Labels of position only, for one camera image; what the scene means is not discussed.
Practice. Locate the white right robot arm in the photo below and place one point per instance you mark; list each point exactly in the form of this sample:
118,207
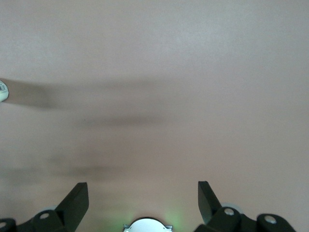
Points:
147,226

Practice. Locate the clear Wilson tennis ball can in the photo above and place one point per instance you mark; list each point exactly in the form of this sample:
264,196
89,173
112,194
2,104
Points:
3,91

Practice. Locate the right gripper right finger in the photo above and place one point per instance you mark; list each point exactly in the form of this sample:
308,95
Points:
217,220

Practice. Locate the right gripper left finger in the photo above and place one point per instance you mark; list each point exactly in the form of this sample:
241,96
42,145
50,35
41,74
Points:
70,212

